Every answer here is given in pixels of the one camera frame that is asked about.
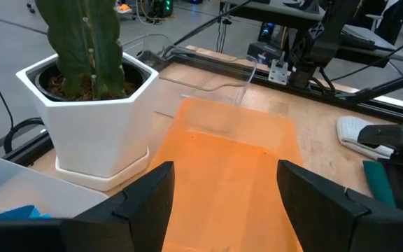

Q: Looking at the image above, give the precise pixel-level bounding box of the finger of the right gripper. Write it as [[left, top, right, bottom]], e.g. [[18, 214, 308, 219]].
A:
[[358, 124, 403, 155]]

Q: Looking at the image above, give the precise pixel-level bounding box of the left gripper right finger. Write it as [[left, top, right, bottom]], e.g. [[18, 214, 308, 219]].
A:
[[277, 160, 398, 252]]

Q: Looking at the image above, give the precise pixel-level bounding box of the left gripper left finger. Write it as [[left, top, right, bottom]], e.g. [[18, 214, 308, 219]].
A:
[[61, 160, 176, 252]]

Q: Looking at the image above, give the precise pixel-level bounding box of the dark green cloth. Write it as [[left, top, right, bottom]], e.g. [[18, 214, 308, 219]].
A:
[[362, 160, 397, 208]]

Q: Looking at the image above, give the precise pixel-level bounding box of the orange translucent plastic bin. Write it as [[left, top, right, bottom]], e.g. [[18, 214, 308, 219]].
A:
[[148, 97, 304, 252]]

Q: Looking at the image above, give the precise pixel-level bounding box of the light blue sponge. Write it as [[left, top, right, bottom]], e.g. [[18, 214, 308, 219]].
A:
[[0, 204, 52, 220]]

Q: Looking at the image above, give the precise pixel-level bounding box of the grey knitted folded cloth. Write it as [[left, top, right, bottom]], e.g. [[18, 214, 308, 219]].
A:
[[336, 115, 395, 161]]

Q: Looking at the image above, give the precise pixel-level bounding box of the small clear plastic bin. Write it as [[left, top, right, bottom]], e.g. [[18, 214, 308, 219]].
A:
[[0, 150, 108, 220]]

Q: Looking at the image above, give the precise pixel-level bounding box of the tall clear plastic bin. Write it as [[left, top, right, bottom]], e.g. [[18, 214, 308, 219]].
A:
[[122, 33, 258, 108]]

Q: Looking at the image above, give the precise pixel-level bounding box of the black computer tower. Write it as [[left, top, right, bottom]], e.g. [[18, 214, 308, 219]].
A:
[[257, 22, 276, 43]]

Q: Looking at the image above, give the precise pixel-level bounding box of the black workbench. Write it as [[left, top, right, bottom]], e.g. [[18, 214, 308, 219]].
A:
[[218, 0, 403, 64]]

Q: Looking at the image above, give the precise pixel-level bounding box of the green column cactus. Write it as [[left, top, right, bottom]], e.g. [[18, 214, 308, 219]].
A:
[[35, 0, 126, 101]]

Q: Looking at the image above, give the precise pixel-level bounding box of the silver mounting bracket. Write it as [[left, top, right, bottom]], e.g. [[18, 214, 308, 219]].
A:
[[267, 58, 290, 85]]

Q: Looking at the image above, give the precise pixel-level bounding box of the black coiled cable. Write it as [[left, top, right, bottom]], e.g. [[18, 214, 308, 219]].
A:
[[3, 117, 45, 155]]

